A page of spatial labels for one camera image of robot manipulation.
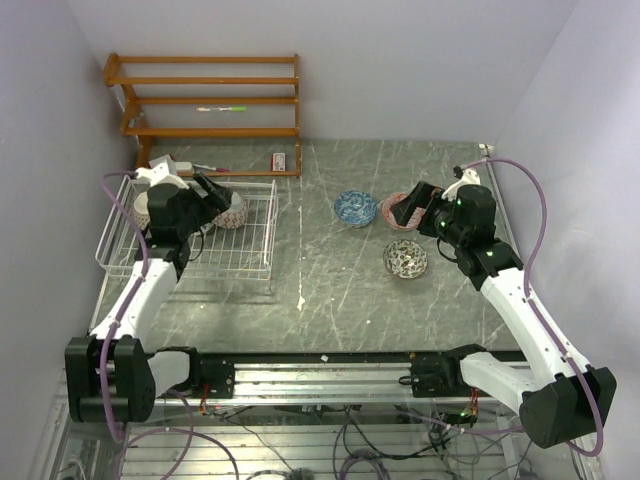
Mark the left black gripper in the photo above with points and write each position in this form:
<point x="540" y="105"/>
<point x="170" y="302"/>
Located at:
<point x="218" y="199"/>

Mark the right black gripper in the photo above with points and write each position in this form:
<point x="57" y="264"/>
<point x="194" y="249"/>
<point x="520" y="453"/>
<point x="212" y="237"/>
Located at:
<point x="425" y="196"/>

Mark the dark blue patterned bowl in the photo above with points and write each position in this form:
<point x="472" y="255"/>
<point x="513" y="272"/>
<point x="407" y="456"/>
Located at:
<point x="235" y="216"/>

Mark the brown patterned bowl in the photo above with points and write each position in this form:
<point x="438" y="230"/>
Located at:
<point x="139" y="211"/>

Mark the black and white leaf bowl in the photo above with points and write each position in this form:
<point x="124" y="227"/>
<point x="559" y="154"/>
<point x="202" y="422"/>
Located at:
<point x="405" y="259"/>

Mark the light blue patterned bowl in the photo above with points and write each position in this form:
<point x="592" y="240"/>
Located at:
<point x="355" y="208"/>

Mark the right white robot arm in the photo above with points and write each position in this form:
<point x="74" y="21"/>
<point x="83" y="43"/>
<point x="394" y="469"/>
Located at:
<point x="562" y="397"/>

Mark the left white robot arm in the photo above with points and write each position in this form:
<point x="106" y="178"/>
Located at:
<point x="119" y="340"/>

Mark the red striped bowl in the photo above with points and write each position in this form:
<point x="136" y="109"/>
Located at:
<point x="391" y="201"/>

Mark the white soap bar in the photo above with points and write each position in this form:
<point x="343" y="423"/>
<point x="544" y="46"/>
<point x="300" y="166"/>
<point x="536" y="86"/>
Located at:
<point x="183" y="167"/>

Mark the red and white flat box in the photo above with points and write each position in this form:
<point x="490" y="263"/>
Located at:
<point x="164" y="159"/>

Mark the red and white card box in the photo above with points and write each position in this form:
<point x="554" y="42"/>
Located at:
<point x="278" y="162"/>

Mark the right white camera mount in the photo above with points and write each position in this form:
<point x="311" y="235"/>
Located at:
<point x="469" y="176"/>

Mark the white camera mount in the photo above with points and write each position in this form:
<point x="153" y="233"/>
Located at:
<point x="469" y="176"/>
<point x="160" y="175"/>

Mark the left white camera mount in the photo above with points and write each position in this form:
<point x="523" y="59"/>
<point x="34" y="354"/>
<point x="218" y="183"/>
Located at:
<point x="160" y="175"/>

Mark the white wire dish rack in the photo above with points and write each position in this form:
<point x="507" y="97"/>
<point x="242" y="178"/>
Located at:
<point x="244" y="252"/>

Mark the aluminium mounting rail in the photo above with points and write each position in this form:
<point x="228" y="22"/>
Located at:
<point x="263" y="380"/>

